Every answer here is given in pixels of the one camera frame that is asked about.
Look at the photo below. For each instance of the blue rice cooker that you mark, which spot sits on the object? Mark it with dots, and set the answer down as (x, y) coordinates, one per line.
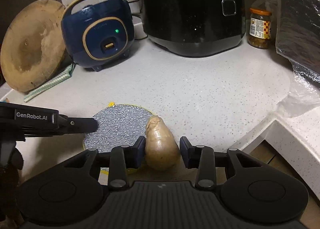
(97, 32)

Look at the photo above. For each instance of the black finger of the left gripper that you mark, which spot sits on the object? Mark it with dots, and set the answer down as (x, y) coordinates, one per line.
(76, 125)

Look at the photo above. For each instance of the ginger root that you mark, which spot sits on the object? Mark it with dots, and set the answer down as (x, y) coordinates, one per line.
(161, 150)

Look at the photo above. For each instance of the round wooden cutting board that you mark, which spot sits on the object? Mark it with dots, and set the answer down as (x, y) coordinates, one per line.
(33, 47)

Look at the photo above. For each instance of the round foil yellow lid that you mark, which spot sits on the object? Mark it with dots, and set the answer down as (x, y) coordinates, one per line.
(118, 124)

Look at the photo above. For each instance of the orange lid pickle jar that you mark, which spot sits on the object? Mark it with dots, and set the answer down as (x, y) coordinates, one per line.
(259, 30)

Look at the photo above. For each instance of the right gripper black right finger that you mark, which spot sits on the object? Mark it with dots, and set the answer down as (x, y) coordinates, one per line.
(205, 160)

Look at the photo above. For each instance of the foil covered stove panel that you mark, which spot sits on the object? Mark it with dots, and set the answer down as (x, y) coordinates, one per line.
(297, 40)

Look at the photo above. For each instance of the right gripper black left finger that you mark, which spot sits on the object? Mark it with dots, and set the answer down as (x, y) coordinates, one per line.
(120, 159)

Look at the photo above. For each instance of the black rice cooker open lid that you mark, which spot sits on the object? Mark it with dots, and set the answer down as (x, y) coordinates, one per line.
(194, 28)

